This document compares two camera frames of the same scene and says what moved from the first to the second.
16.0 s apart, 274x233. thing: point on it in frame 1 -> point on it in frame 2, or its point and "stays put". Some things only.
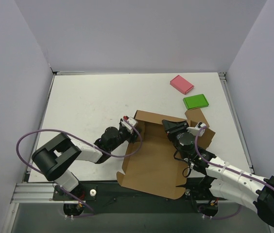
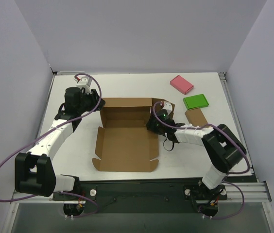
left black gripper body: [132, 135] -> [95, 97]
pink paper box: [180, 84] stays put
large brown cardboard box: [152, 164] -> [123, 142]
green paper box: [195, 102] stays put
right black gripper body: [176, 129] -> [152, 125]
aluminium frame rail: [25, 192] stays put
